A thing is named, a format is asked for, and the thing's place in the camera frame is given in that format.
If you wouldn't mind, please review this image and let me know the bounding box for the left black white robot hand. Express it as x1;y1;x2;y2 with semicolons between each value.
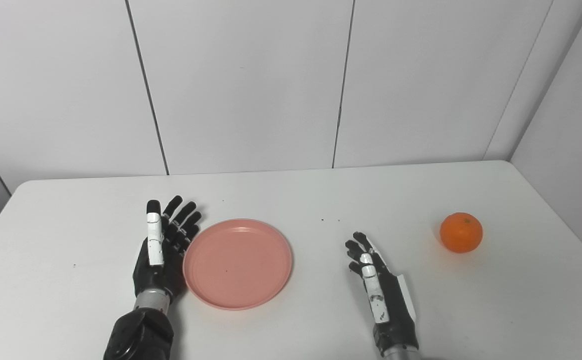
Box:
133;195;203;301

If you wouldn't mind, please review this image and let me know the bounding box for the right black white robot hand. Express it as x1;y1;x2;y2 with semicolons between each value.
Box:
345;231;419;357

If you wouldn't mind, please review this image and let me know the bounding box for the pink round plate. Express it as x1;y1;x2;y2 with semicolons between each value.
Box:
183;218;293;311

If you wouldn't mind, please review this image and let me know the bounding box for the orange fruit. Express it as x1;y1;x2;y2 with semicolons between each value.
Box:
439;212;483;254

